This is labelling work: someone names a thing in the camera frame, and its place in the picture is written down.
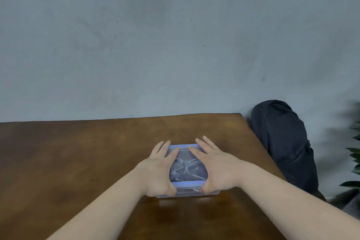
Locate person's right hand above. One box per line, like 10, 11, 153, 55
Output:
187, 136, 246, 195

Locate person's left hand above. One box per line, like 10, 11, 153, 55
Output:
134, 140, 181, 198

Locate clear container with blue lid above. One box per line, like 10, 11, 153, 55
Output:
155, 144, 221, 199

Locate person's left forearm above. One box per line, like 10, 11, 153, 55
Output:
46, 164, 148, 240

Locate person's right forearm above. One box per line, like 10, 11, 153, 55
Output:
238, 162, 360, 240

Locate green leafy plant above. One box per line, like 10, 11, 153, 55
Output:
339, 102, 360, 190

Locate metal wire rings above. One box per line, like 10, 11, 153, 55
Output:
170, 158, 208, 182

